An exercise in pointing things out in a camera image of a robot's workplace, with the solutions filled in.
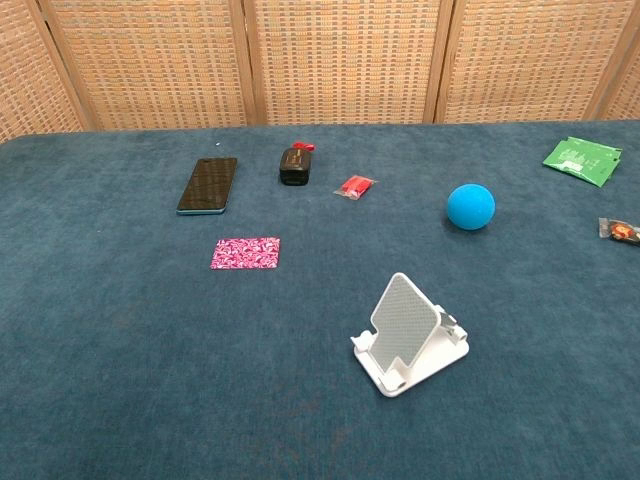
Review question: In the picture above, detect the blue ball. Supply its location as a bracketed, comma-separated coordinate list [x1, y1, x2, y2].
[446, 183, 497, 232]

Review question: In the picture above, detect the orange wrapped candy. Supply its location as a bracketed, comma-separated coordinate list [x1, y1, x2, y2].
[598, 216, 640, 247]

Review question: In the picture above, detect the woven wooden folding screen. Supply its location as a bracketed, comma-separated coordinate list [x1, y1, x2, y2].
[0, 0, 640, 144]

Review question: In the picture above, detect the pink patterned card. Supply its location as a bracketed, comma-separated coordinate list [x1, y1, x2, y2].
[209, 236, 282, 271]

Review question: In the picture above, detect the red item in clear packet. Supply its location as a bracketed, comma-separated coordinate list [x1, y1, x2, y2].
[333, 174, 379, 201]

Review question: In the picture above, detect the green printed packet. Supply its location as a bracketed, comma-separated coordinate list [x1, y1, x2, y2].
[542, 137, 624, 189]

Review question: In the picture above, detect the black smartphone with blue case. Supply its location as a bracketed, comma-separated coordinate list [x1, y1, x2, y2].
[175, 157, 239, 217]

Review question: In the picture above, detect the white folding phone stand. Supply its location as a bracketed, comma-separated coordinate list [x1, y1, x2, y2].
[350, 272, 471, 399]

